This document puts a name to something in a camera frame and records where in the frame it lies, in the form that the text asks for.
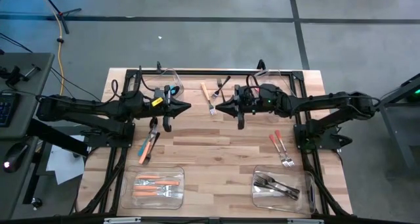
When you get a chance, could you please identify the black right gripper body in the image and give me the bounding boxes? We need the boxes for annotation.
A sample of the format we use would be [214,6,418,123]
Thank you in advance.
[236,84,282,117]

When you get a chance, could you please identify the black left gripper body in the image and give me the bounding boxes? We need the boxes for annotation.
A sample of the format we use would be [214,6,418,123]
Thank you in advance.
[131,91,171,118]

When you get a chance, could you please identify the teal-handled fork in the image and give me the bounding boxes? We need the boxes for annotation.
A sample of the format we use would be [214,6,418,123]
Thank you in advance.
[137,123,159,158]

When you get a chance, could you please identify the clear plastic bin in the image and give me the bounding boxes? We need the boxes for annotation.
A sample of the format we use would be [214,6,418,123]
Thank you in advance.
[127,68,185,102]
[251,68,298,102]
[119,165,186,211]
[251,164,316,215]

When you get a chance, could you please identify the white paper sheets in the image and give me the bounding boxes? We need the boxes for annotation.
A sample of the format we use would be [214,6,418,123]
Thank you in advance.
[45,134,85,185]

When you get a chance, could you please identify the black support beam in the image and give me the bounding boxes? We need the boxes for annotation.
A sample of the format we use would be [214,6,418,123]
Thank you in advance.
[26,118,90,156]

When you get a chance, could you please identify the black tripod stand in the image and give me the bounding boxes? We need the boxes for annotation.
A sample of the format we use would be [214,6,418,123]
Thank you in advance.
[36,0,83,35]

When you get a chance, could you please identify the grey desk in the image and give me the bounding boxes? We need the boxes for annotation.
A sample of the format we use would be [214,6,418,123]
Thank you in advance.
[0,52,56,220]

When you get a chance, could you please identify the dark metal side table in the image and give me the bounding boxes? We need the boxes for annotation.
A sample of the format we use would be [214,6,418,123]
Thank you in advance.
[360,72,420,179]

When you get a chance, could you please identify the black keyboard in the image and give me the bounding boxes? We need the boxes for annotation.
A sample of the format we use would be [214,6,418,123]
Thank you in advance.
[0,92,20,128]

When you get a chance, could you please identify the black computer mouse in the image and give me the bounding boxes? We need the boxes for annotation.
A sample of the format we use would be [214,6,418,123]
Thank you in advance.
[2,142,30,174]

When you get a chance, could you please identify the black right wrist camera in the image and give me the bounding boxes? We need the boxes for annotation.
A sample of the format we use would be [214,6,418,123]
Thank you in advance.
[234,84,247,102]

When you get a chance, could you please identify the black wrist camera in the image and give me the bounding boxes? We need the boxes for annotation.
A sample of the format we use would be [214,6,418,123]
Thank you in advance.
[153,85,171,102]
[234,84,247,102]

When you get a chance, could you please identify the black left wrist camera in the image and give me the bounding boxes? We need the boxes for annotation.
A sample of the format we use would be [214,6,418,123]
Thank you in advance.
[153,85,171,102]

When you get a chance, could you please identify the black aluminium frame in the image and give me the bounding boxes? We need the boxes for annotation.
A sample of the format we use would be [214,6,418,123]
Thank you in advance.
[75,68,354,224]

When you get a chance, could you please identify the yellow cable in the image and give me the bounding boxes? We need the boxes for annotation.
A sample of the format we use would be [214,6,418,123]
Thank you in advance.
[32,0,66,99]

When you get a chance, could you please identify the silver metal bracket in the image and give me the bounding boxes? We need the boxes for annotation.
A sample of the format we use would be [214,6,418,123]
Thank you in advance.
[103,217,142,224]
[287,218,325,224]

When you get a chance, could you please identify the black desk mount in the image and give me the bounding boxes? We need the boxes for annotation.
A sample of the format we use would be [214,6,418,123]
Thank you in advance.
[0,63,43,87]

